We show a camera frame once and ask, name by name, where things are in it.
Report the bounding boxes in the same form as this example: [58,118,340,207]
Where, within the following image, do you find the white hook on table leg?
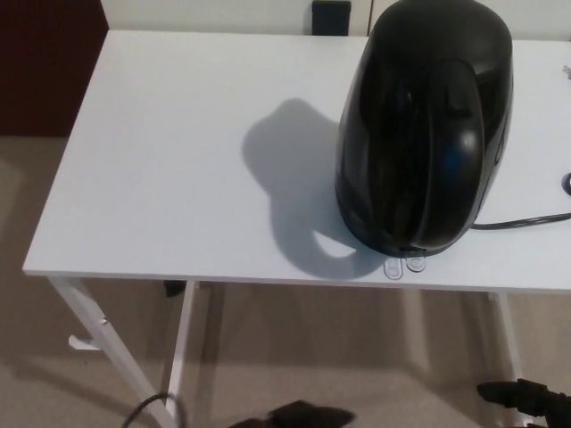
[67,334,98,354]

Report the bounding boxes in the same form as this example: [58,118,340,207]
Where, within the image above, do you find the black kettle power cable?
[471,212,571,232]

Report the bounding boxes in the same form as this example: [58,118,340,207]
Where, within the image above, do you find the black robot wrist cable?
[121,391,189,428]

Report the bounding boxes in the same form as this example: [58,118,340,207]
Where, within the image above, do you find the white metal table leg frame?
[485,291,537,428]
[46,275,198,428]

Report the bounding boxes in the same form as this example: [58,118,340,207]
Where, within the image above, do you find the white cabinet fronts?
[105,0,571,41]

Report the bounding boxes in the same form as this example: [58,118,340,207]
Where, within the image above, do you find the black electric kettle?
[334,0,514,259]

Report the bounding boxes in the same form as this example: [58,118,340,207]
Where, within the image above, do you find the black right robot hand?
[476,377,571,424]

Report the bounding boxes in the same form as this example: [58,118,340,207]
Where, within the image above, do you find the dark red cabinet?
[0,0,109,137]

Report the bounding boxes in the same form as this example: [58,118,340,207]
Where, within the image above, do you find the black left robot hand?
[230,399,359,428]

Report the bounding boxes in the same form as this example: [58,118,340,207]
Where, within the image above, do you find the black wall-mounted box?
[310,0,352,37]

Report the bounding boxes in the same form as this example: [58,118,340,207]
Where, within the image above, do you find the clear oblong kettle base lever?
[382,257,405,281]

